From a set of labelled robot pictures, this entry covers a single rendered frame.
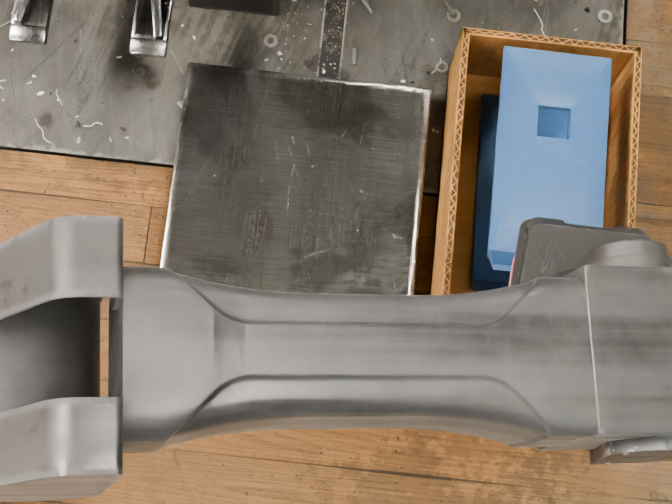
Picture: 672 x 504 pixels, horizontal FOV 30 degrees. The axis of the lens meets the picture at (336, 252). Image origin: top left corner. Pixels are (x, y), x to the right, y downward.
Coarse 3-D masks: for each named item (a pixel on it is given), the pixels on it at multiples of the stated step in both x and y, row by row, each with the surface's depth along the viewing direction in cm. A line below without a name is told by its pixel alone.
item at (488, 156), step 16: (496, 96) 88; (496, 112) 88; (544, 112) 88; (560, 112) 88; (480, 128) 88; (496, 128) 88; (544, 128) 88; (560, 128) 88; (480, 144) 87; (480, 160) 87; (480, 176) 87; (480, 192) 86; (480, 208) 86; (480, 224) 86; (480, 240) 86; (480, 256) 85; (480, 272) 85; (496, 272) 85; (480, 288) 83; (496, 288) 83
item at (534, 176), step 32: (512, 64) 80; (544, 64) 80; (576, 64) 80; (608, 64) 81; (512, 96) 80; (544, 96) 80; (576, 96) 80; (608, 96) 80; (512, 128) 79; (576, 128) 80; (512, 160) 79; (544, 160) 79; (576, 160) 79; (512, 192) 78; (544, 192) 78; (576, 192) 79; (512, 224) 78; (576, 224) 78; (512, 256) 76
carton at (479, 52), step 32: (480, 32) 83; (480, 64) 87; (640, 64) 83; (448, 96) 88; (480, 96) 89; (448, 128) 85; (608, 128) 88; (448, 160) 83; (608, 160) 87; (448, 192) 81; (608, 192) 86; (448, 224) 79; (608, 224) 85; (448, 256) 79; (448, 288) 78
